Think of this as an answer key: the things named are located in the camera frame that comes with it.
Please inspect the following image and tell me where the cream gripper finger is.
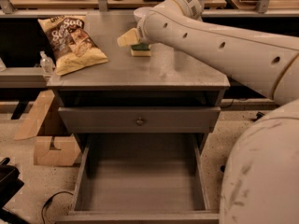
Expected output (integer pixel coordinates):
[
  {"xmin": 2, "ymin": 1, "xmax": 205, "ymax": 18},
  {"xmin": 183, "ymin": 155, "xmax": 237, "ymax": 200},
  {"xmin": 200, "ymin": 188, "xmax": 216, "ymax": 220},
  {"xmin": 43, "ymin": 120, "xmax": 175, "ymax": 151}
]
[{"xmin": 117, "ymin": 28, "xmax": 140, "ymax": 47}]

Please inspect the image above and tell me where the green and yellow sponge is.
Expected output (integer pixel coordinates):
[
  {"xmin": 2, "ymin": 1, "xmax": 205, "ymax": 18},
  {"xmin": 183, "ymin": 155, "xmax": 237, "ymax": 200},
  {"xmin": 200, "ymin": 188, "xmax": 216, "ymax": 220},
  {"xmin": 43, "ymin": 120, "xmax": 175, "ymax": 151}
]
[{"xmin": 131, "ymin": 43, "xmax": 151, "ymax": 57}]

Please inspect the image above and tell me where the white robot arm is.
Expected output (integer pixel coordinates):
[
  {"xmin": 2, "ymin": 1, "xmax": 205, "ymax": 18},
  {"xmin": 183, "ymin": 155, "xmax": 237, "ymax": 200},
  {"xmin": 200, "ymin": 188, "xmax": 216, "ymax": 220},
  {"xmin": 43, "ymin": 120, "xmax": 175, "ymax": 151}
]
[{"xmin": 118, "ymin": 0, "xmax": 299, "ymax": 224}]

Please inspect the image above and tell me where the grey drawer cabinet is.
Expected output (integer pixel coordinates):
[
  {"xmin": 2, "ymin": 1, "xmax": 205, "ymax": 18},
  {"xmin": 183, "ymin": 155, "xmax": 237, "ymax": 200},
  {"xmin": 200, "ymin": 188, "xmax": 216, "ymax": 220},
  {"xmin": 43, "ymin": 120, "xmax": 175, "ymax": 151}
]
[{"xmin": 46, "ymin": 10, "xmax": 231, "ymax": 224}]

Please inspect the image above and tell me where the closed grey top drawer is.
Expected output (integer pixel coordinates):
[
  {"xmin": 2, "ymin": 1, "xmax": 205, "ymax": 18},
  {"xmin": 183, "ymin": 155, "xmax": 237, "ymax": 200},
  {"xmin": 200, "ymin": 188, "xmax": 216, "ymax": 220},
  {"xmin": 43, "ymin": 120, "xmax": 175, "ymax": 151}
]
[{"xmin": 58, "ymin": 106, "xmax": 221, "ymax": 133}]

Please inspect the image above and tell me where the open grey middle drawer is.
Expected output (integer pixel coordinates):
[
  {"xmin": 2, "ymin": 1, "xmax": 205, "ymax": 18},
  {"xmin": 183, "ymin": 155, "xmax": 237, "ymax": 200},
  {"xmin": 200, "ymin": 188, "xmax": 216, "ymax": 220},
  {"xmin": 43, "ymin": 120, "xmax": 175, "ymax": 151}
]
[{"xmin": 56, "ymin": 133, "xmax": 220, "ymax": 224}]

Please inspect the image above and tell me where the white ceramic bowl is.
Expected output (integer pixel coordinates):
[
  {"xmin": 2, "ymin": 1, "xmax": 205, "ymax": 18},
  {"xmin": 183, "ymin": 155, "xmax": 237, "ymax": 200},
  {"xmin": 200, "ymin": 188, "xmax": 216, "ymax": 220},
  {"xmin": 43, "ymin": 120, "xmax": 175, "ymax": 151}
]
[{"xmin": 134, "ymin": 7, "xmax": 151, "ymax": 23}]

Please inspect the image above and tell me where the yellow brown chip bag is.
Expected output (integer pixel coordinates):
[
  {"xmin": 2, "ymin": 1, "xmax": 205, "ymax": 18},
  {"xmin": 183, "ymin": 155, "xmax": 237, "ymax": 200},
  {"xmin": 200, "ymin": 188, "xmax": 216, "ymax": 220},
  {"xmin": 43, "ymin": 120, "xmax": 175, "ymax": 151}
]
[{"xmin": 37, "ymin": 15, "xmax": 108, "ymax": 76}]

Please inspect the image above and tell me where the clear plastic bottle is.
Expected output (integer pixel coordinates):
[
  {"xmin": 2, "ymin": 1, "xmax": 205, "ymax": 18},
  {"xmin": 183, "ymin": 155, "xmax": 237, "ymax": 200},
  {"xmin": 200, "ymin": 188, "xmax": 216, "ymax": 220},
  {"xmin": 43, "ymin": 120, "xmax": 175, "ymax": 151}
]
[{"xmin": 40, "ymin": 51, "xmax": 55, "ymax": 75}]

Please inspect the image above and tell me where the cardboard box on floor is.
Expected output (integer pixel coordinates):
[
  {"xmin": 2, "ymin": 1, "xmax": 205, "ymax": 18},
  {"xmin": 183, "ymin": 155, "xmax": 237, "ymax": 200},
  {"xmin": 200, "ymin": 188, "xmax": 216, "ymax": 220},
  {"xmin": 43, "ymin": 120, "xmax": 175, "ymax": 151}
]
[{"xmin": 14, "ymin": 90, "xmax": 80, "ymax": 166}]

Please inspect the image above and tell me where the black equipment at left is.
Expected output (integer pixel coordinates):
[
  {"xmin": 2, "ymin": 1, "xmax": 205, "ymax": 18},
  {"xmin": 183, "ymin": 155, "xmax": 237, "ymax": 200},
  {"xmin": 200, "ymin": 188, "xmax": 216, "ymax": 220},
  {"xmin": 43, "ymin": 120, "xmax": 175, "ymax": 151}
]
[{"xmin": 0, "ymin": 158, "xmax": 29, "ymax": 224}]

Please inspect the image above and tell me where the black floor cable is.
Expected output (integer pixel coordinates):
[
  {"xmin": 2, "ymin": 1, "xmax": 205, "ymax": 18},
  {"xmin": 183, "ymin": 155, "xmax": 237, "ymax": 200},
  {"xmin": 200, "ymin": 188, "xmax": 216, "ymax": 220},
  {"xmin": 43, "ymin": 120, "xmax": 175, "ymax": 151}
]
[{"xmin": 40, "ymin": 190, "xmax": 75, "ymax": 224}]

